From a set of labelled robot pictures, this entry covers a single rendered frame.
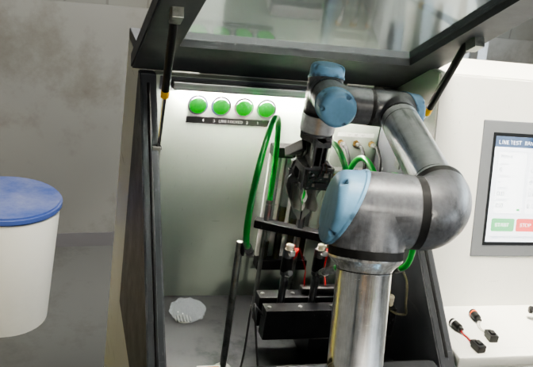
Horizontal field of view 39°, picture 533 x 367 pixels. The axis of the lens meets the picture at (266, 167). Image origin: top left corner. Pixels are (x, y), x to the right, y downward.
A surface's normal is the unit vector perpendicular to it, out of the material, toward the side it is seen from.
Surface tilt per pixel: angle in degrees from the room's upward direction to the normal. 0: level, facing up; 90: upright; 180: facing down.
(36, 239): 93
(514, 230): 76
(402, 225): 90
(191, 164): 90
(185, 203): 90
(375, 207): 65
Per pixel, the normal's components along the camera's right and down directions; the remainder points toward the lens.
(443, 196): 0.37, -0.49
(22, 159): 0.33, 0.37
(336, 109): 0.10, 0.36
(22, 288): 0.63, 0.40
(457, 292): 0.28, 0.13
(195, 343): 0.14, -0.93
